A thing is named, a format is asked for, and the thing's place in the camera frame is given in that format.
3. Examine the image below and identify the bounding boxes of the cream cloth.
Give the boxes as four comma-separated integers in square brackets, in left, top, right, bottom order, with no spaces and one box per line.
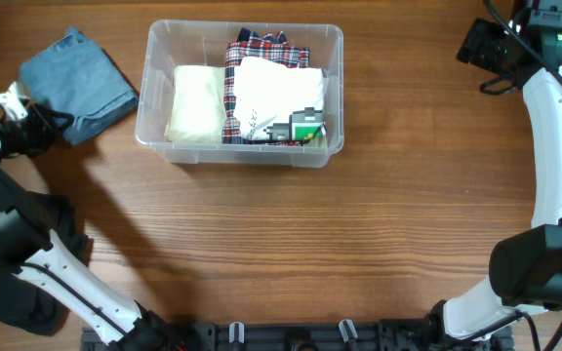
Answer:
[165,65,226,143]

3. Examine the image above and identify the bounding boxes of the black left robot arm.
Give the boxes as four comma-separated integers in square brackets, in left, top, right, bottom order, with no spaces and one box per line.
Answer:
[0,124,170,350]

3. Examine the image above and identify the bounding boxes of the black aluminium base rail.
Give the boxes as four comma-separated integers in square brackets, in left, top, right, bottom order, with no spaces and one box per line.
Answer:
[79,317,515,351]

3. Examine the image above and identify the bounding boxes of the blue denim jeans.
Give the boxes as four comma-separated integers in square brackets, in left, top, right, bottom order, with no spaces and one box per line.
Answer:
[20,27,139,145]

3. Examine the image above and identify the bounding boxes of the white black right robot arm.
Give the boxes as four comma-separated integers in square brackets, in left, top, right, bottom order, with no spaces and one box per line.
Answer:
[424,0,562,350]

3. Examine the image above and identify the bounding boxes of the white printed t-shirt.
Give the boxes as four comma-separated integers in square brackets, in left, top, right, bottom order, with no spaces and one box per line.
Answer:
[233,57,328,142]

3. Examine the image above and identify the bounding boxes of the red navy plaid shirt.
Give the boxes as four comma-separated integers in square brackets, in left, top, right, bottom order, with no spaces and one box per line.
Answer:
[221,28,310,144]

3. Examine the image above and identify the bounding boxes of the black garment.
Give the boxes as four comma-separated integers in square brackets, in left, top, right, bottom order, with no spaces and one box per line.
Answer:
[0,192,89,335]

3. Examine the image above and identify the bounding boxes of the clear plastic storage bin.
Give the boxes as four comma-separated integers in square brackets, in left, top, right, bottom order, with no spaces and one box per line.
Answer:
[135,19,344,168]

